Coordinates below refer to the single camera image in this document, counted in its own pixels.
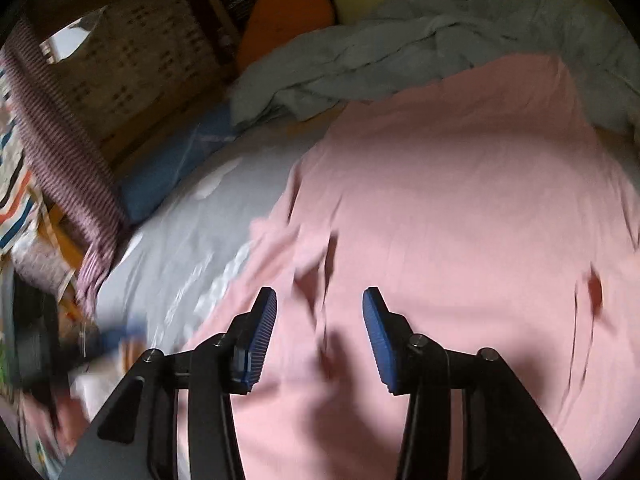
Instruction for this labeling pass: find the orange carrot plush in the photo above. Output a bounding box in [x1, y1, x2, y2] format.
[235, 0, 335, 73]

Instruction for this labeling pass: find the maroon striped cloth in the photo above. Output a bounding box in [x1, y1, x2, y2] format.
[0, 20, 131, 318]

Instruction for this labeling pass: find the white bed sheet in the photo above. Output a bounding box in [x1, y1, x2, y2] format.
[92, 125, 331, 361]

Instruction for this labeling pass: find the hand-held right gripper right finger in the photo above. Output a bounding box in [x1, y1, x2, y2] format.
[362, 286, 583, 480]

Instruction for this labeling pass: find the beige patterned cloth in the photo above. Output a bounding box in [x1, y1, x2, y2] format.
[40, 0, 236, 146]

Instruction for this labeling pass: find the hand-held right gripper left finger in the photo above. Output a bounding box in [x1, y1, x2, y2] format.
[59, 286, 278, 480]

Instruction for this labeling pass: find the blue cloth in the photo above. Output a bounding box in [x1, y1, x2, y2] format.
[117, 105, 241, 226]

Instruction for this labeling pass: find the colourful striped cloth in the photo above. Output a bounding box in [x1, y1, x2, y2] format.
[0, 67, 43, 261]

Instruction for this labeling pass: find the pink shirt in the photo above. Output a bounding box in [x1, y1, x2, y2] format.
[177, 52, 640, 480]

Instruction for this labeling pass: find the grey crumpled garment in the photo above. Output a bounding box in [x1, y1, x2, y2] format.
[230, 0, 640, 133]

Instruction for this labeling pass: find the wooden bed frame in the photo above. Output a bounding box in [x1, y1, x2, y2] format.
[100, 60, 241, 171]

